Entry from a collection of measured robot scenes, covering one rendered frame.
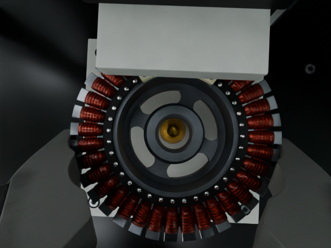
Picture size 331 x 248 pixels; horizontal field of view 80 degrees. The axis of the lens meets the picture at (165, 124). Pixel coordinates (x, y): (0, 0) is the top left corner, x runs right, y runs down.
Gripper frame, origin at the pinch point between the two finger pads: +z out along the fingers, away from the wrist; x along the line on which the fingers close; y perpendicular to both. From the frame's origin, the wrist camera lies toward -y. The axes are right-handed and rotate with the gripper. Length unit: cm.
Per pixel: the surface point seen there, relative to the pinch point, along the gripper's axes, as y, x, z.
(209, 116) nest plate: 1.1, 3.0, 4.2
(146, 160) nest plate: 4.5, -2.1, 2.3
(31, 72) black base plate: -1.3, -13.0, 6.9
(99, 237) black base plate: 11.4, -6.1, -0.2
